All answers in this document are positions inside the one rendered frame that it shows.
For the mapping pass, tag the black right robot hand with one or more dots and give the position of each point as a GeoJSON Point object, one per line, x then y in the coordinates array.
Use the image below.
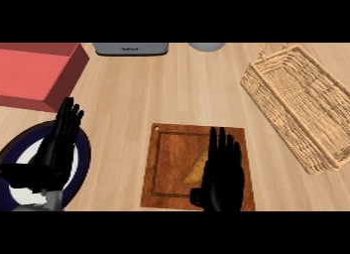
{"type": "Point", "coordinates": [223, 175]}

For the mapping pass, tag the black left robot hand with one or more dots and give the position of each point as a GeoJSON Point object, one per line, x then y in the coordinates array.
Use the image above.
{"type": "Point", "coordinates": [55, 155]}

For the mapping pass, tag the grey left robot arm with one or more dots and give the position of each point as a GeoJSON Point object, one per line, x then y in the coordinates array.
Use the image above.
{"type": "Point", "coordinates": [43, 202]}

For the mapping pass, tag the golden croissant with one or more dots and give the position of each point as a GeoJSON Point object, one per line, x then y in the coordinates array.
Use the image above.
{"type": "Point", "coordinates": [195, 168]}

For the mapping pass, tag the brown wooden cutting board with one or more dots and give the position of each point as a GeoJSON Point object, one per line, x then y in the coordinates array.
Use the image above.
{"type": "Point", "coordinates": [175, 172]}

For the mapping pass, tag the tan wicker basket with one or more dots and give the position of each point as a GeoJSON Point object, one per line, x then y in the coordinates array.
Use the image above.
{"type": "Point", "coordinates": [305, 109]}

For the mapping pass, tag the white plate with dark rim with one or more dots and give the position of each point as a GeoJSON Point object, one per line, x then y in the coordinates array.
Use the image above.
{"type": "Point", "coordinates": [74, 172]}

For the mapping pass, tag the red square tray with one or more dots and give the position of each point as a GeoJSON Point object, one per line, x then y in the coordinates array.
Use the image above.
{"type": "Point", "coordinates": [29, 76]}

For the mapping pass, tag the grey appliance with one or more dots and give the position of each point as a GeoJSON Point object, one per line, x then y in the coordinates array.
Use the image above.
{"type": "Point", "coordinates": [130, 48]}

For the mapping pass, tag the pale grey round object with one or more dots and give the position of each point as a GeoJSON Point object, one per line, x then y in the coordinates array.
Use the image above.
{"type": "Point", "coordinates": [207, 46]}

